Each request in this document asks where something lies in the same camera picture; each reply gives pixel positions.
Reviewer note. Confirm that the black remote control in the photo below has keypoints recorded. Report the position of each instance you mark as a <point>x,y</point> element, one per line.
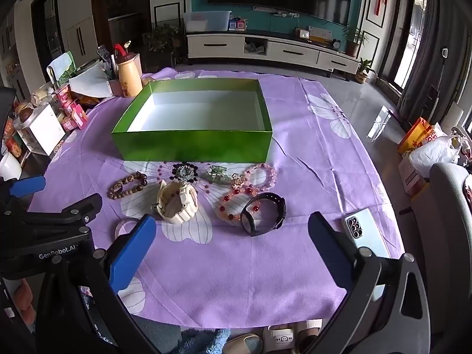
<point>103,53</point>

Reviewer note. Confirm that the white cup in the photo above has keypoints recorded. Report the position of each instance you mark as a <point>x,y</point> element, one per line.
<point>9,167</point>

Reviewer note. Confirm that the black wristwatch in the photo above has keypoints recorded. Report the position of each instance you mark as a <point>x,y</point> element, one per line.
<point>277,210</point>

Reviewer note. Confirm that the grey chair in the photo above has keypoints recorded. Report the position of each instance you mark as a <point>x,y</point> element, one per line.
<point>450,228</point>

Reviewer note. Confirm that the translucent jade bangle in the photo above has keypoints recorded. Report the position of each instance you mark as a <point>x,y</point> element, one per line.
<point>121,223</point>

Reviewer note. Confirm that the blue fuzzy towel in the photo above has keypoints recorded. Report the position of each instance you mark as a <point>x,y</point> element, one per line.
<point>202,341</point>

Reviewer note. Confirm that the pink snack cup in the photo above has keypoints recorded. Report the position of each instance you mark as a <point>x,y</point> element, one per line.
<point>75,118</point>
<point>64,96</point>

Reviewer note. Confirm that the small potted plant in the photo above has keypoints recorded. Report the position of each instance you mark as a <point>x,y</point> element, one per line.
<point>363,72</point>

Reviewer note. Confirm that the white plastic bag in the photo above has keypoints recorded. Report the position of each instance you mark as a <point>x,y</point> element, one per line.
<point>435,155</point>

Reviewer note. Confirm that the tall potted plant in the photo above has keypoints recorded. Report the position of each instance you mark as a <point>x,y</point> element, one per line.
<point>354,40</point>

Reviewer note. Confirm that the green white packet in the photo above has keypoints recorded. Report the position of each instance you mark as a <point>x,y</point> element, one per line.
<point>62,68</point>

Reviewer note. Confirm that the white paper bag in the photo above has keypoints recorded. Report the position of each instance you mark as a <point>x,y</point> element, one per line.
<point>379,121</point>

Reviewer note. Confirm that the white square box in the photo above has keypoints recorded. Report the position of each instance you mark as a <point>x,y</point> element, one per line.
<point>42,131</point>

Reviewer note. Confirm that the green cardboard box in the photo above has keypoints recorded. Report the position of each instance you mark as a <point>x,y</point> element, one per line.
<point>191,143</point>

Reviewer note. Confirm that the silver smartphone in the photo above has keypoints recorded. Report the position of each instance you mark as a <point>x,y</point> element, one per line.
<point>365,230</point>

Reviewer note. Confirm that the beige slipper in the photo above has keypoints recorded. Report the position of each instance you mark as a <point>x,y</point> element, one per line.
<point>241,343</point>

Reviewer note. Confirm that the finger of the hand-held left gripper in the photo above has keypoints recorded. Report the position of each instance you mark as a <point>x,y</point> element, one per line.
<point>79,208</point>
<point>27,186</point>

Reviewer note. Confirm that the large potted plant on stand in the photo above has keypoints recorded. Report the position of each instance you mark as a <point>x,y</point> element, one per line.
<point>160,42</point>

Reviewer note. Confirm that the pink pen holder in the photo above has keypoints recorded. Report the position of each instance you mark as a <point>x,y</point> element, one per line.
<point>115,86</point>

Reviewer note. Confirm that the white stick vacuum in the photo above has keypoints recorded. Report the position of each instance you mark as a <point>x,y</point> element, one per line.
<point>438,81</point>

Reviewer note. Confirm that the silver rhinestone brooch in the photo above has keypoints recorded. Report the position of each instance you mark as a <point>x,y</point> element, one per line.
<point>184,172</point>

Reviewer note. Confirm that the yellow white box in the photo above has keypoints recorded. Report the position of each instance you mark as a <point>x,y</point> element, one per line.
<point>319,34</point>

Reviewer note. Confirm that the purple floral cloth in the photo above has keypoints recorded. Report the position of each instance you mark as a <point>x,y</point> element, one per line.
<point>239,273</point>

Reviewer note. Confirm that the small alarm clock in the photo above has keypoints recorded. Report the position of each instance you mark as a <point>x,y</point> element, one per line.
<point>336,44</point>

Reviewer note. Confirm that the white slipper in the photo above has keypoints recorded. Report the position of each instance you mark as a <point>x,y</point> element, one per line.
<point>279,337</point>
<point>308,332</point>

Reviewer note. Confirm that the yellow bear bottle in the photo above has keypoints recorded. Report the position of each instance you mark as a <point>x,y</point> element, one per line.
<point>129,77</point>

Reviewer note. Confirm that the green hair clip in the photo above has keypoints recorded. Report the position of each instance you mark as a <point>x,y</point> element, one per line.
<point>215,176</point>

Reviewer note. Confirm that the small blue red boxes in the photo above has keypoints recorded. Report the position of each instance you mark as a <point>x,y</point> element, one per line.
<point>238,24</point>

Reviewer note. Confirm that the clear plastic storage box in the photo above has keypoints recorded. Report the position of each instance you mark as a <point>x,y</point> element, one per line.
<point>206,22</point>

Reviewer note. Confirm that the grey curtain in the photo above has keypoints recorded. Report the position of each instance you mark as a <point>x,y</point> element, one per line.
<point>424,44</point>

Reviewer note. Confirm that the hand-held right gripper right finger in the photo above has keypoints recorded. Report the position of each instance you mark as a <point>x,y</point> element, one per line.
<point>326,245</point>

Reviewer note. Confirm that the white tv cabinet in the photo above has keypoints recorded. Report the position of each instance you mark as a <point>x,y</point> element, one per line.
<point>291,49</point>

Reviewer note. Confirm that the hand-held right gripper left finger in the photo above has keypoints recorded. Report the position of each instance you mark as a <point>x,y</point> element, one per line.
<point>133,250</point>

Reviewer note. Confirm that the white paper sheet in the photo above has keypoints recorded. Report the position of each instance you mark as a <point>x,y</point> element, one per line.
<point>90,83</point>

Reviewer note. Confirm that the small gold ornament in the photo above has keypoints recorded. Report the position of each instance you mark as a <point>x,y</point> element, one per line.
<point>238,181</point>

